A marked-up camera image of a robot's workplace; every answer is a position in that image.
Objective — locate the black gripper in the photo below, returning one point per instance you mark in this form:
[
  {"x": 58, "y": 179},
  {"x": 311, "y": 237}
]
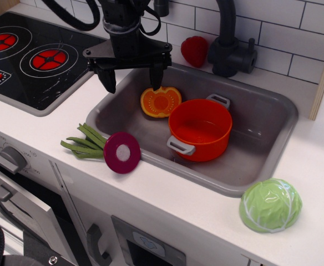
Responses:
[{"x": 128, "y": 48}]

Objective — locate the purple toy beet with greens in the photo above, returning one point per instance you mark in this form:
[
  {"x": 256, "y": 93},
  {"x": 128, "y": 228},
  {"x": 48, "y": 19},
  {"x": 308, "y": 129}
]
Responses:
[{"x": 121, "y": 151}]

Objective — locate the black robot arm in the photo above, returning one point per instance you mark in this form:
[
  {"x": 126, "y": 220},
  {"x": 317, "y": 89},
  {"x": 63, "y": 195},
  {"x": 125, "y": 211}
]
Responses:
[{"x": 125, "y": 14}]

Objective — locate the orange toy pot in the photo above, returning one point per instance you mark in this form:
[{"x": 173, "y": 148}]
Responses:
[{"x": 200, "y": 128}]

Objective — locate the grey toy sink basin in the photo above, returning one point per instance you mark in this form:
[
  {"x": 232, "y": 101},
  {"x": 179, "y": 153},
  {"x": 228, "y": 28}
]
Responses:
[{"x": 226, "y": 149}]

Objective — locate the orange toy pumpkin slice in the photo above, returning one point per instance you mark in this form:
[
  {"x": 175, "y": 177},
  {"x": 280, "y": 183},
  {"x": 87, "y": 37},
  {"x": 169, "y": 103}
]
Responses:
[{"x": 160, "y": 103}]

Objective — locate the red toy strawberry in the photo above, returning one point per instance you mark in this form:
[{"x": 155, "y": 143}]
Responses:
[{"x": 194, "y": 50}]

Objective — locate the dark grey toy faucet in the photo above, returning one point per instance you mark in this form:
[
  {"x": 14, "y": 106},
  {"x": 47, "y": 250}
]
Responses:
[{"x": 225, "y": 54}]

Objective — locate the black toy stovetop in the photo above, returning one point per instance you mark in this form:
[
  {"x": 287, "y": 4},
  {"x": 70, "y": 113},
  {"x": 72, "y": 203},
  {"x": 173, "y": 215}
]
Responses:
[{"x": 41, "y": 64}]

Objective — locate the grey oven knob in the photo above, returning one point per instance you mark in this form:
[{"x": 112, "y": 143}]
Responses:
[{"x": 12, "y": 160}]

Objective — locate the toy oven door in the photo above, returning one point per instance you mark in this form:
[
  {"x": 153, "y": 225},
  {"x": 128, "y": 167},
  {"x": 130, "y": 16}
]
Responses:
[{"x": 33, "y": 214}]

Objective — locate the grey dishwasher panel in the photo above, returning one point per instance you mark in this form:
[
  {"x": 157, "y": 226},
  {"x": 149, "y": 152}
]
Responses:
[{"x": 140, "y": 248}]

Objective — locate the green toy cabbage half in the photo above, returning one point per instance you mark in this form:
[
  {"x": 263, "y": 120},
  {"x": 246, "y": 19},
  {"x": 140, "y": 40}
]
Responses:
[{"x": 270, "y": 206}]

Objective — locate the grey cabinet handle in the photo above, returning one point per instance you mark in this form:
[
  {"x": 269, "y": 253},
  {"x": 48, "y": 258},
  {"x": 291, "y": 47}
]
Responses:
[{"x": 93, "y": 236}]

